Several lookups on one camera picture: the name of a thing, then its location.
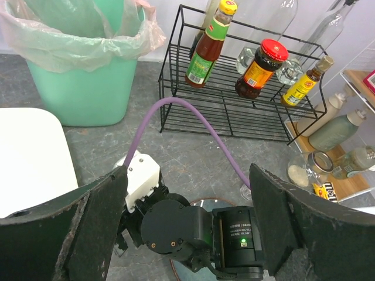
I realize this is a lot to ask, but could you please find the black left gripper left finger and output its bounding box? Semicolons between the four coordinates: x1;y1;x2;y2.
1;166;128;280

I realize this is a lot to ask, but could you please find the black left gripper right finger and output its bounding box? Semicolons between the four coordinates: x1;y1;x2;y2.
249;163;374;280

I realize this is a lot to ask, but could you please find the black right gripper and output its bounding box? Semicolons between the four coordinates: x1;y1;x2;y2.
115;184;169;257

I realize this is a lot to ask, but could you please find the glass jar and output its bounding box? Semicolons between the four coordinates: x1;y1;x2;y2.
287;150;333;190

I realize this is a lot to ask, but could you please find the small yellow label bottle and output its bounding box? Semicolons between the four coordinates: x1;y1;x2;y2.
281;56;335;106

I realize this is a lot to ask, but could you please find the sauce bottle yellow cap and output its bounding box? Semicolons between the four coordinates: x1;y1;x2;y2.
185;1;238;88

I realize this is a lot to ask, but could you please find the chili sauce jar red lid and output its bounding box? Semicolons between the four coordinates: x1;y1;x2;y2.
235;39;289;100

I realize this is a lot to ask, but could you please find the dark vinegar bottle black cap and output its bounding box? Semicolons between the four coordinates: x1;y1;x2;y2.
189;0;220;59

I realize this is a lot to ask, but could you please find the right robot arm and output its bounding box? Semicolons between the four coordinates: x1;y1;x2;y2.
115;184;265;280

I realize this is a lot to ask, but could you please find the yellow M&Ms candy bag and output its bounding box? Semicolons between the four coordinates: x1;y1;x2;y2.
312;182;338;203

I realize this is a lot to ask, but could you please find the white rectangular basin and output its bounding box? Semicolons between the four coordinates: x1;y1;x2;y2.
1;108;79;218

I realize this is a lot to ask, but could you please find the clear bottle on shelf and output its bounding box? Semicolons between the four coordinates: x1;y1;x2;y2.
332;146;374;180

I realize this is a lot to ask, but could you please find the green soap dispenser bottle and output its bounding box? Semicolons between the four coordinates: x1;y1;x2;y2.
308;109;367;152

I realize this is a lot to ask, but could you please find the small clear glass cup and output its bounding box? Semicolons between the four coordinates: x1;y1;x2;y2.
240;184;252;201

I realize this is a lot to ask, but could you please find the beige pump bottle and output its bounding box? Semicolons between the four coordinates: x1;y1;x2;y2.
296;92;347;137

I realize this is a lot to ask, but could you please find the green trash bin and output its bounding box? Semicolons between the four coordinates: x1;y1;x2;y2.
25;0;146;127

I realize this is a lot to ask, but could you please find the white wire shelf unit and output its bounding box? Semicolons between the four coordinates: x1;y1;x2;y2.
284;45;374;202

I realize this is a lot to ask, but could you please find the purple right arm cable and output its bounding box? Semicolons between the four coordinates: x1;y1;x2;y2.
122;97;252;190

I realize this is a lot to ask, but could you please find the black wire rack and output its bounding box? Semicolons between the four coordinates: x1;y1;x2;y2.
158;5;312;144

